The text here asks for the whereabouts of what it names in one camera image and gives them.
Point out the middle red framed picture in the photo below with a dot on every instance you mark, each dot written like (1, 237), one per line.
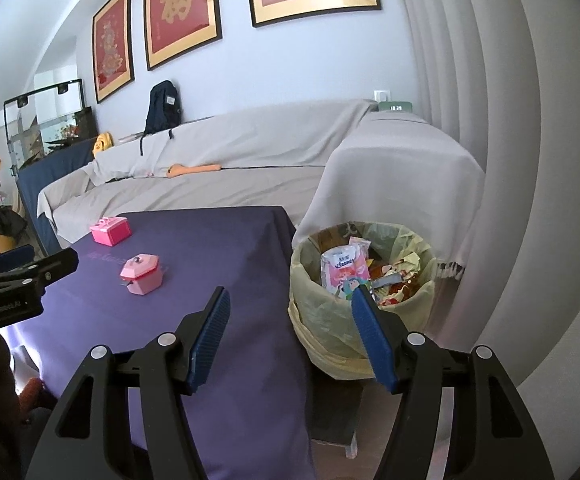
(175, 27)

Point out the green digital clock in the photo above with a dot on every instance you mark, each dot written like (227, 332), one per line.
(396, 106)

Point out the left red framed picture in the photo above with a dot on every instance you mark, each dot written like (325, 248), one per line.
(112, 53)

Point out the glass fish tank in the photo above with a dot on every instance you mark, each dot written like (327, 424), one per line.
(46, 120)

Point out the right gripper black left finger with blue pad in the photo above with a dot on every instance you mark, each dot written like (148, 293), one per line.
(122, 415)

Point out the white pink wipes pack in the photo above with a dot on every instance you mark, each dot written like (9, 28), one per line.
(343, 269)

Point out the grey cloth covered sofa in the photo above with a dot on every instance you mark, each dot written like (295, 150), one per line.
(325, 163)

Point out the white grey curtain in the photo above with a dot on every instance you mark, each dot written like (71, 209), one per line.
(502, 77)

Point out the white wall socket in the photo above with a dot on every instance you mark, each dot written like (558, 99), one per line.
(382, 95)

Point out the yellow plush toy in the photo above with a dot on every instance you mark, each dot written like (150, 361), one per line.
(103, 142)

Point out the pink square tissue box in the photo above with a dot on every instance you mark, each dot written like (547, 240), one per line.
(110, 231)

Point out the orange back scratcher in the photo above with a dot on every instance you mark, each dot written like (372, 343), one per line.
(178, 170)

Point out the pink hexagonal lidded box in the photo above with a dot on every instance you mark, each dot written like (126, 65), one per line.
(142, 274)

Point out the dark blue backpack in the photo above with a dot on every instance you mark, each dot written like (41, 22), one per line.
(164, 111)

